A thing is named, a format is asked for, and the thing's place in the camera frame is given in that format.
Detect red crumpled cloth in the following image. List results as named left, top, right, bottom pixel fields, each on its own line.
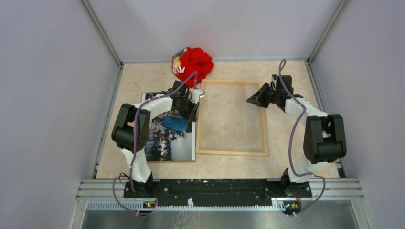
left=171, top=47, right=214, bottom=88

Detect brown cardboard backing board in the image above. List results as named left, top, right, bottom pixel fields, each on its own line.
left=140, top=92, right=197, bottom=164

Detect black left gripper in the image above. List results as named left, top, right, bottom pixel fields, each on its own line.
left=175, top=96, right=200, bottom=122

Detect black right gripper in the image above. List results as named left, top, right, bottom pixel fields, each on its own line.
left=246, top=83, right=280, bottom=109

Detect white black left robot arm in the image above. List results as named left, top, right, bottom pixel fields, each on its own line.
left=111, top=81, right=205, bottom=197

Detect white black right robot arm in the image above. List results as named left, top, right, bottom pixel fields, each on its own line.
left=246, top=75, right=347, bottom=197

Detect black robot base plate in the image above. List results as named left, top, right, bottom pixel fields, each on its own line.
left=123, top=179, right=312, bottom=198

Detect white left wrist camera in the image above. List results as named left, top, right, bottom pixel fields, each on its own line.
left=190, top=88, right=205, bottom=104

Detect printed colour photo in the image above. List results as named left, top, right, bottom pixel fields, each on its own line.
left=140, top=92, right=197, bottom=162

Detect aluminium rail front edge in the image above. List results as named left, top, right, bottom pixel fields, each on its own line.
left=69, top=178, right=375, bottom=229

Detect light wooden picture frame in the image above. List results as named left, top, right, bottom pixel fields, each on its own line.
left=196, top=80, right=268, bottom=157

